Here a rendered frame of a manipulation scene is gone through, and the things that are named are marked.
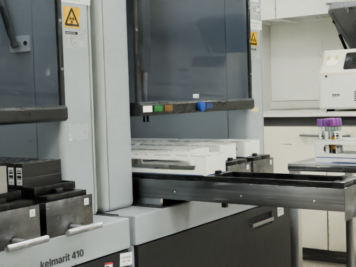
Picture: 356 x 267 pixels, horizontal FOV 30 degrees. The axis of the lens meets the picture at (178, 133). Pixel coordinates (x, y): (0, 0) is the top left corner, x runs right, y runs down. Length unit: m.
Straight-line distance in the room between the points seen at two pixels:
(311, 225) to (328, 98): 0.77
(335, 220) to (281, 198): 2.54
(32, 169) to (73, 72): 0.25
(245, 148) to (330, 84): 1.96
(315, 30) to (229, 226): 2.93
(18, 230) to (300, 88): 3.61
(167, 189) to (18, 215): 0.47
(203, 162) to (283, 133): 2.51
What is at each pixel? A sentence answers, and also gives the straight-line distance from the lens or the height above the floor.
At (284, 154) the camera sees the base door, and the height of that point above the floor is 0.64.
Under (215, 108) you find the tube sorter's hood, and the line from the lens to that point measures 1.96.
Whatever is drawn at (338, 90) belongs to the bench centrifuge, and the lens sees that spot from 3.95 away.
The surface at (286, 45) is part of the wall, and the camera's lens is 4.77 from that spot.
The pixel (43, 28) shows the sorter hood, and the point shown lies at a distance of 1.45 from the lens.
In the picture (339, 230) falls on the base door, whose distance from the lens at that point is 4.02.
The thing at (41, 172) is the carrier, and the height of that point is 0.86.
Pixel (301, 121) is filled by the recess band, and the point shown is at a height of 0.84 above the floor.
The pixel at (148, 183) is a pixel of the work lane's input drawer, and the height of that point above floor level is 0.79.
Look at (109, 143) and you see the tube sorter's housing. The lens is 1.61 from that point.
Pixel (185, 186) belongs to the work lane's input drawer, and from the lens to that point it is 1.61.
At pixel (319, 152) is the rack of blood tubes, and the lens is 1.82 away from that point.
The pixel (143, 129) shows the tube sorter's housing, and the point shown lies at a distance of 2.43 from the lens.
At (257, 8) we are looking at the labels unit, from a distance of 2.27.
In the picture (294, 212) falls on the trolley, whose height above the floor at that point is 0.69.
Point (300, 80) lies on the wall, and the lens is 4.72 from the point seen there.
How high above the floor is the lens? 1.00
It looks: 3 degrees down
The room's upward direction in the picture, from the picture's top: 2 degrees counter-clockwise
